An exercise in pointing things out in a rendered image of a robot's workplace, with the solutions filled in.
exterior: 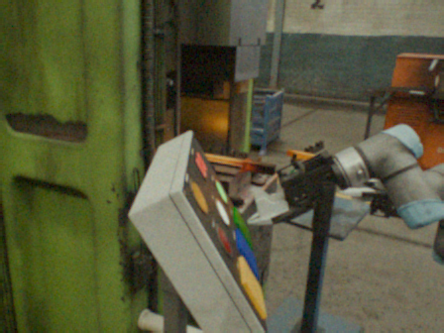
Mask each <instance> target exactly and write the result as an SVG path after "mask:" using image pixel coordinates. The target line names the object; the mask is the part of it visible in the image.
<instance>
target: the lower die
mask: <svg viewBox="0 0 444 333"><path fill-rule="evenodd" d="M208 161H209V162H210V164H211V165H212V166H214V168H215V173H216V175H217V176H218V178H219V181H221V184H222V185H223V187H224V189H225V192H226V193H227V194H231V195H234V196H235V195H236V194H237V193H238V192H240V191H241V189H243V187H245V185H247V184H248V183H249V182H250V181H251V173H250V172H248V171H246V172H242V166H239V165H235V164H227V163H224V162H216V161H212V160H208ZM238 187H239V190H238Z"/></svg>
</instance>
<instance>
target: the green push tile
mask: <svg viewBox="0 0 444 333"><path fill-rule="evenodd" d="M232 209H233V215H234V224H235V225H236V227H237V229H240V231H241V233H242V235H243V237H244V238H245V241H246V242H247V244H248V246H249V247H250V249H251V251H254V248H253V244H252V238H251V233H250V232H249V230H248V229H247V226H246V224H245V222H244V221H243V218H242V217H241V215H240V213H239V212H238V210H237V209H236V207H234V208H232Z"/></svg>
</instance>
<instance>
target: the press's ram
mask: <svg viewBox="0 0 444 333"><path fill-rule="evenodd" d="M268 8H269V0H181V42H180V43H181V44H195V45H206V46H216V47H248V46H264V45H265V43H266V34H267V25H268Z"/></svg>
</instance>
